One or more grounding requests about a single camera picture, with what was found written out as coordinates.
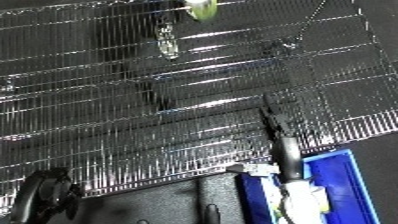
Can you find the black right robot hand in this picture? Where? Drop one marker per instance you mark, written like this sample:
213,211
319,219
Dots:
288,150

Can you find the pale right robot forearm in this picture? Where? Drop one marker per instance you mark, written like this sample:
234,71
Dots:
302,203

